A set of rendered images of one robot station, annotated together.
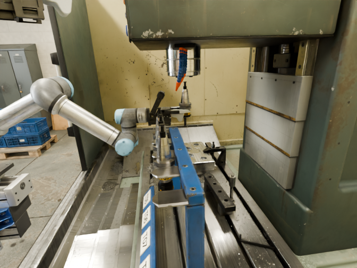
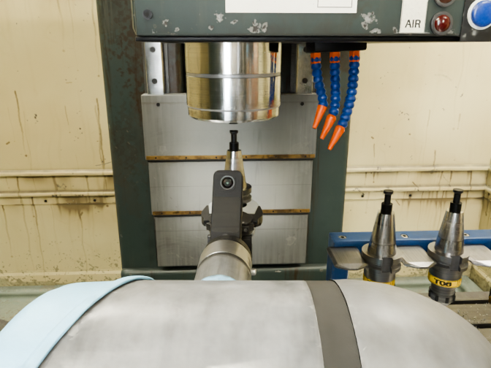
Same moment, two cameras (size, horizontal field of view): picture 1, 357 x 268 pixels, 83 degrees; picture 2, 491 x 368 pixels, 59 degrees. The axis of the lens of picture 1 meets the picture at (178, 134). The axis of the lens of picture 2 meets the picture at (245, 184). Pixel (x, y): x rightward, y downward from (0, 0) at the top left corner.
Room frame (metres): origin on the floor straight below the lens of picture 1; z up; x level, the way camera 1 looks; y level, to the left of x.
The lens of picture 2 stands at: (0.92, 0.71, 1.54)
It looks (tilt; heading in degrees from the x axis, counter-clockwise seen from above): 18 degrees down; 274
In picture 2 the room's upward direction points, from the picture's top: straight up
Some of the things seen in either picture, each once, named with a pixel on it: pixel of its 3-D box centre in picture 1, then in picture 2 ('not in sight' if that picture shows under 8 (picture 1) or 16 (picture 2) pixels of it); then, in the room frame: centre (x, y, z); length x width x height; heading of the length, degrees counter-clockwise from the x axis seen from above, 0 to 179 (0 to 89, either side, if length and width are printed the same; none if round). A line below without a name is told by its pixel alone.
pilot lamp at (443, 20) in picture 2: not in sight; (442, 23); (0.72, 0.14, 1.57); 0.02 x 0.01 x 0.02; 6
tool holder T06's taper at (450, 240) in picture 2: (161, 134); (451, 230); (0.63, 0.06, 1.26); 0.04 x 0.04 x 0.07
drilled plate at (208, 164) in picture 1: (188, 155); not in sight; (1.09, -0.05, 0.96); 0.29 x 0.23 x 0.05; 6
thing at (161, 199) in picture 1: (169, 198); not in sight; (0.36, 0.03, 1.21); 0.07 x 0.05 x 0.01; 96
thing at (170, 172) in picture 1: (165, 172); not in sight; (0.47, 0.04, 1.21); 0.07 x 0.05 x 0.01; 96
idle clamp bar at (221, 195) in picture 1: (217, 193); not in sight; (0.76, -0.16, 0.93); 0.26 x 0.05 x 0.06; 11
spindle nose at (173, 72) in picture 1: (183, 61); (233, 79); (0.99, -0.04, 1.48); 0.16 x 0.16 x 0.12
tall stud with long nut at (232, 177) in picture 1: (231, 187); not in sight; (0.75, -0.22, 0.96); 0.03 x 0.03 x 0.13
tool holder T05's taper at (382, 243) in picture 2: (160, 125); (383, 231); (0.74, 0.07, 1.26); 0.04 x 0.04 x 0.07
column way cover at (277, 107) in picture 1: (267, 123); (231, 183); (1.04, -0.48, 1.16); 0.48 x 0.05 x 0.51; 6
